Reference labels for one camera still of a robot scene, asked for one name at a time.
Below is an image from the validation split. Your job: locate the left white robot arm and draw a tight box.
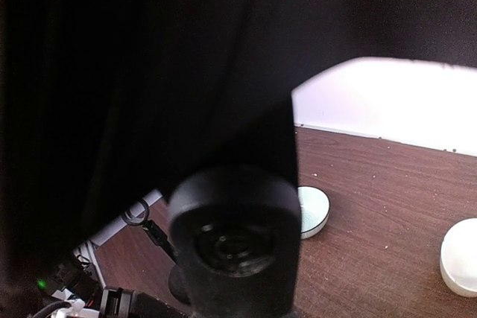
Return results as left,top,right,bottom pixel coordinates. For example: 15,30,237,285
34,241,187,317

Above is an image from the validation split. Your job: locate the thin black stand with clip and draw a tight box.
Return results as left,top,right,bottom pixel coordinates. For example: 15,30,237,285
121,200,191,302

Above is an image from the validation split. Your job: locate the light teal bowl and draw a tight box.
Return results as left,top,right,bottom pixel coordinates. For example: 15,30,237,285
298,186,330,240

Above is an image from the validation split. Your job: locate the white bowl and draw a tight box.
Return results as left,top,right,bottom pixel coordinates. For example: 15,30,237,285
440,217,476,298

